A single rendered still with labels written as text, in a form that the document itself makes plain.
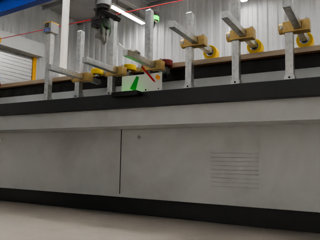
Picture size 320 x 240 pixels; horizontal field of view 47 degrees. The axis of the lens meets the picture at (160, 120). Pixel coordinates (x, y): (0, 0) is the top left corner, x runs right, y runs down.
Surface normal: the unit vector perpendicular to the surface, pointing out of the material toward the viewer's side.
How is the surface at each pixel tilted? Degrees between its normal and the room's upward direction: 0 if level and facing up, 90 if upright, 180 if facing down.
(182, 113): 90
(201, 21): 90
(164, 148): 90
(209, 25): 90
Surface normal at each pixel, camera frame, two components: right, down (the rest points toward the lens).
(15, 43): 0.84, -0.04
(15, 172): -0.48, -0.10
